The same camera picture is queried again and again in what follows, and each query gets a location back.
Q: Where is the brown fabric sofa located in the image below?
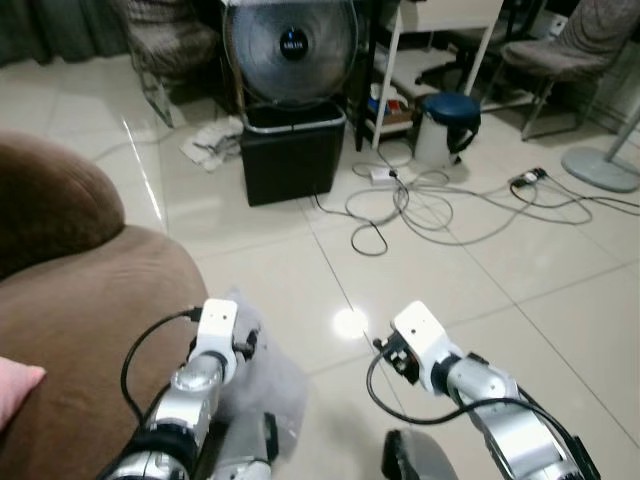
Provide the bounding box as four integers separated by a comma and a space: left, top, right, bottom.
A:
0, 130, 213, 480

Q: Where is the pink pillow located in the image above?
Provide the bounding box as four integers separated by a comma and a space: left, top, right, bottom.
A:
0, 357, 47, 433

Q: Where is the grey translucent plastic bag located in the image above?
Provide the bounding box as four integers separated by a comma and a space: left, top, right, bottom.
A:
213, 288, 309, 446

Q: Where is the black right robot leg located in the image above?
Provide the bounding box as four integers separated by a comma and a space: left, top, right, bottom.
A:
382, 429, 457, 480

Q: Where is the grey left robot leg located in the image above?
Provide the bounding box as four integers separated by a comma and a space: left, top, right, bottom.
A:
204, 410, 282, 480

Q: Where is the white power strip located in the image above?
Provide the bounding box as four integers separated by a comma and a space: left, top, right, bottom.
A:
369, 165, 403, 184

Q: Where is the black plastic box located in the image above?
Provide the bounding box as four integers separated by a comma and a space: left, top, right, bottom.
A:
239, 99, 349, 209

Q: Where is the white crumpled rag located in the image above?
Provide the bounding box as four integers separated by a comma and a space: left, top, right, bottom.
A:
179, 117, 245, 172

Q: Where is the black power adapter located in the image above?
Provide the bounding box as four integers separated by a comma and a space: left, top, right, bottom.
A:
508, 167, 550, 192

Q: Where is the white bucket with blue lid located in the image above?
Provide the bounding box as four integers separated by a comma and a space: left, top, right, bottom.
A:
412, 91, 484, 167

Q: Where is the black metal shelf rack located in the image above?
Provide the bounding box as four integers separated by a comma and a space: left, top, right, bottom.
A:
352, 0, 423, 153

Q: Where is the large round metal fan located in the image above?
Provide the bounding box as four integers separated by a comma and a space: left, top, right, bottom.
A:
223, 0, 360, 107

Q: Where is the black office chair base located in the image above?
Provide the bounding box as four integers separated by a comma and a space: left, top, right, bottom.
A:
414, 28, 503, 93

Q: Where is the patterned fabric chair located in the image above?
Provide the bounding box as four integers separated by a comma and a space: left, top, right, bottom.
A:
108, 0, 223, 129

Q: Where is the white table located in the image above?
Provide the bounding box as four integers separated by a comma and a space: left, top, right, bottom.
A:
373, 0, 507, 152

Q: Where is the grey draped metal chair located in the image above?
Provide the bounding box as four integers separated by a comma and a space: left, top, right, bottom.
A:
499, 0, 640, 142

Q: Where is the dark curtain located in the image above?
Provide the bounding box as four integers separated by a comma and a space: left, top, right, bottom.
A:
0, 0, 127, 67

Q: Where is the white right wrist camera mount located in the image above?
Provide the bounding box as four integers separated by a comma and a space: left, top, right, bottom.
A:
390, 302, 463, 393

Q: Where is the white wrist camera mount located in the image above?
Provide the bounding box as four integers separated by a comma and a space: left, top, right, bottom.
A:
190, 298, 242, 383
390, 302, 463, 393

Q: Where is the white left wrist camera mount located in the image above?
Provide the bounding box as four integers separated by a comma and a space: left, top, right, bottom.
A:
190, 298, 242, 383

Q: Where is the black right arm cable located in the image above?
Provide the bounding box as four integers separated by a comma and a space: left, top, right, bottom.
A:
365, 348, 563, 443

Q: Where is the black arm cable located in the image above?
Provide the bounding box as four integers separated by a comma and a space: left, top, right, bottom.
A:
365, 348, 563, 443
120, 309, 204, 423

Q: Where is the black floor cable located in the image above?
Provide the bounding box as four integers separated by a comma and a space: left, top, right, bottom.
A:
310, 168, 640, 258

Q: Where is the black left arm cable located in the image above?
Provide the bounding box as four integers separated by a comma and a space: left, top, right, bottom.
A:
120, 309, 204, 423

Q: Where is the grey floor cable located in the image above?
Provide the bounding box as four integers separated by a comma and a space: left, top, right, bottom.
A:
344, 163, 593, 248

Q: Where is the grey pedestal fan base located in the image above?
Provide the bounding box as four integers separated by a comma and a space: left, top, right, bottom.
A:
560, 105, 640, 194

